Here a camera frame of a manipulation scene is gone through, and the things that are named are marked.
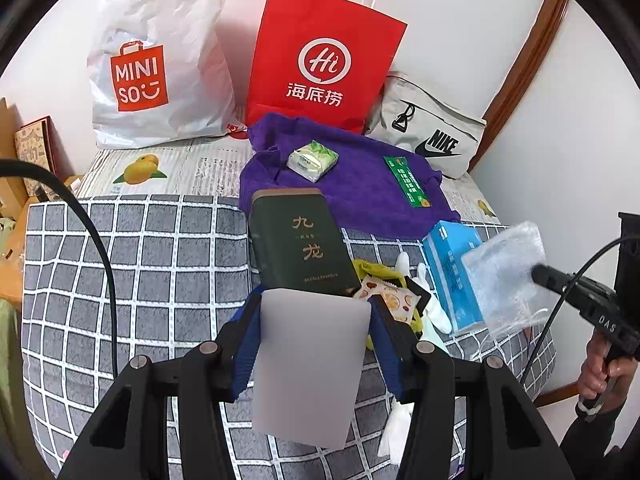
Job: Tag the green tissue pocket pack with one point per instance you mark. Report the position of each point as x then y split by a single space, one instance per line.
312 161

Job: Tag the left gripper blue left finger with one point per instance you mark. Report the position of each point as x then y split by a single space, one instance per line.
246 336

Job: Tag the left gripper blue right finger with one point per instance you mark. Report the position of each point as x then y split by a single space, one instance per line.
389 347

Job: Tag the white tissue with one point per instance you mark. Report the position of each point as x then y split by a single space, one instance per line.
395 434

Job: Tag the beige Nike pouch bag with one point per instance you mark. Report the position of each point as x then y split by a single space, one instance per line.
411 117

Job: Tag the wooden door frame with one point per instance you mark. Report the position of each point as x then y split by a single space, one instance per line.
522 72

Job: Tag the purple knitted cloth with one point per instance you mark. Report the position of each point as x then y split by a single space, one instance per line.
361 191

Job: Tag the yellow fabric pouch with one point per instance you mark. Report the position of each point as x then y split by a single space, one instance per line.
389 275

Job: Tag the white Miniso plastic bag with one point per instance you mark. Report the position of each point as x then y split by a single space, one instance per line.
158 74

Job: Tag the fruit pattern small packet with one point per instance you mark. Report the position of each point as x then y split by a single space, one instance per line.
400 301

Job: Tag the newspaper with fruit print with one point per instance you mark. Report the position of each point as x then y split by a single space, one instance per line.
203 166

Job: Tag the blue tissue pack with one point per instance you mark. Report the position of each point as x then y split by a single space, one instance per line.
444 247

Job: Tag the dark green tea tin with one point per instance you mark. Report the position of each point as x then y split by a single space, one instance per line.
297 244

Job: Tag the white glove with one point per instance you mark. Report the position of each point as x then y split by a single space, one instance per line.
433 309

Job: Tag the patterned small book box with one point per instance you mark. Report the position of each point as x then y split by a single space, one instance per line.
33 143

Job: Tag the person right hand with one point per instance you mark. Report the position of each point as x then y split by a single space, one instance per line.
610 380

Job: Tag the translucent organza pouch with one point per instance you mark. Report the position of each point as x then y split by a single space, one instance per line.
500 275

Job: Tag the red Haidilao paper bag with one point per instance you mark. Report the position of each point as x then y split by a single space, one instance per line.
325 60

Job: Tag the green wet wipe packet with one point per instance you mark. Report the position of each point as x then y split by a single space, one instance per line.
407 181

